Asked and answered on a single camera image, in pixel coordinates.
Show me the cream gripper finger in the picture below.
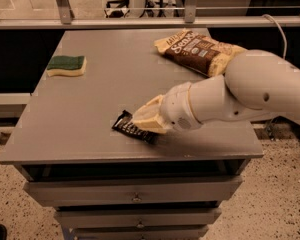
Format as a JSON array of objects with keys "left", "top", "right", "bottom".
[
  {"left": 133, "top": 98, "right": 159, "bottom": 120},
  {"left": 132, "top": 114, "right": 167, "bottom": 134}
]

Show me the black office chair base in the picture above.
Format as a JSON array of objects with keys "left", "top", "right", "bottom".
[{"left": 104, "top": 0, "right": 130, "bottom": 18}]

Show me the metal guard rail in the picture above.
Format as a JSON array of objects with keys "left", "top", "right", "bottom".
[{"left": 0, "top": 0, "right": 300, "bottom": 30}]

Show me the brown and yellow chip bag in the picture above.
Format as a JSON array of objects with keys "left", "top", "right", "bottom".
[{"left": 154, "top": 29, "right": 246, "bottom": 77}]

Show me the grey drawer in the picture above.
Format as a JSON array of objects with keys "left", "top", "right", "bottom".
[
  {"left": 55, "top": 208, "right": 221, "bottom": 228},
  {"left": 74, "top": 225, "right": 208, "bottom": 240},
  {"left": 24, "top": 176, "right": 242, "bottom": 207}
]

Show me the black rxbar chocolate wrapper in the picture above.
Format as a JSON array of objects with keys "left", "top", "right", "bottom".
[{"left": 112, "top": 110, "right": 158, "bottom": 144}]

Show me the grey middle drawer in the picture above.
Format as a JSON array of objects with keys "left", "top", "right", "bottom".
[{"left": 55, "top": 208, "right": 221, "bottom": 228}]

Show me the white cable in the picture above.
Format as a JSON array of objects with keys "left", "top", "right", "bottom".
[{"left": 262, "top": 13, "right": 288, "bottom": 60}]

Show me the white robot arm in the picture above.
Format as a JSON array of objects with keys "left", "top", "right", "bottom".
[{"left": 132, "top": 50, "right": 300, "bottom": 134}]

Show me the grey top drawer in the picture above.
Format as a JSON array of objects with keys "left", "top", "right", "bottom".
[{"left": 24, "top": 176, "right": 242, "bottom": 207}]

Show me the green and yellow sponge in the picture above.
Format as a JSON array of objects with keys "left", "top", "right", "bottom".
[{"left": 46, "top": 56, "right": 87, "bottom": 77}]

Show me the grey bottom drawer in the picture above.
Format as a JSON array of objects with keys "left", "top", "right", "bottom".
[{"left": 74, "top": 225, "right": 208, "bottom": 240}]

